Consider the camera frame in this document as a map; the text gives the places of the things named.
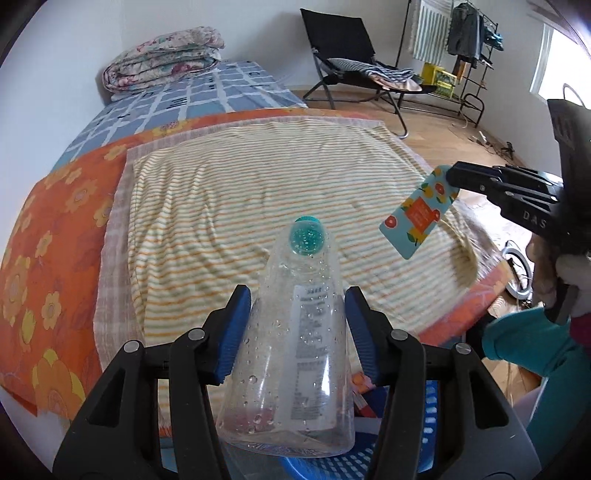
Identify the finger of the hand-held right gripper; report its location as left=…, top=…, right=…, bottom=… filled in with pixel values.
left=445, top=161, right=561, bottom=204
left=499, top=166, right=561, bottom=195

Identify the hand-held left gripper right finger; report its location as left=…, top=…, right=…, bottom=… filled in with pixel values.
left=344, top=286, right=541, bottom=480

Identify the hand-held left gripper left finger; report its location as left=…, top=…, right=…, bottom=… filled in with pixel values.
left=53, top=285, right=252, bottom=480

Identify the clear plastic bottle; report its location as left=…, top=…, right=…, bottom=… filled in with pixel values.
left=217, top=215, right=356, bottom=459

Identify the blue orange fruit-print packet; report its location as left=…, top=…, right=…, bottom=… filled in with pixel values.
left=379, top=167, right=459, bottom=259

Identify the blue plastic basket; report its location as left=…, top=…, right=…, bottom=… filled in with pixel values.
left=281, top=378, right=444, bottom=480

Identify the person's right forearm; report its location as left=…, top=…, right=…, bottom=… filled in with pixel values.
left=480, top=307, right=591, bottom=384

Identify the person's right hand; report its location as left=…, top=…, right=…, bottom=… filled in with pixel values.
left=531, top=237, right=591, bottom=319

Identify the black clothes rack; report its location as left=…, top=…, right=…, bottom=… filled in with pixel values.
left=402, top=0, right=499, bottom=127

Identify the yellow plastic crate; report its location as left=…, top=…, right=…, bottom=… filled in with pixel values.
left=422, top=62, right=458, bottom=97

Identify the yellow striped blanket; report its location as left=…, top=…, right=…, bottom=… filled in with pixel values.
left=95, top=117, right=502, bottom=416

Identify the striped cloth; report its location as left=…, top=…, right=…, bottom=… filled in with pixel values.
left=328, top=58, right=416, bottom=86

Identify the dark hanging jacket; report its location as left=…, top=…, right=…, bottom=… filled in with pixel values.
left=445, top=2, right=485, bottom=61

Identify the green striped hanging towel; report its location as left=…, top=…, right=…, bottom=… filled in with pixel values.
left=411, top=0, right=453, bottom=61

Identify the black folding chair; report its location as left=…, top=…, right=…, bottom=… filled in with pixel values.
left=300, top=8, right=423, bottom=139

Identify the orange floral bed sheet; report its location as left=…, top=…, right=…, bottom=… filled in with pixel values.
left=0, top=108, right=513, bottom=416

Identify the blue checked bed sheet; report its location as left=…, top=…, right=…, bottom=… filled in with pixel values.
left=48, top=59, right=308, bottom=174

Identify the folded floral quilt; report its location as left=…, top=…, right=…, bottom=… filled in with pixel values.
left=102, top=27, right=227, bottom=100

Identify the white ring lamp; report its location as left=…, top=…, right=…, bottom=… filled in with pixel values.
left=501, top=240, right=536, bottom=301

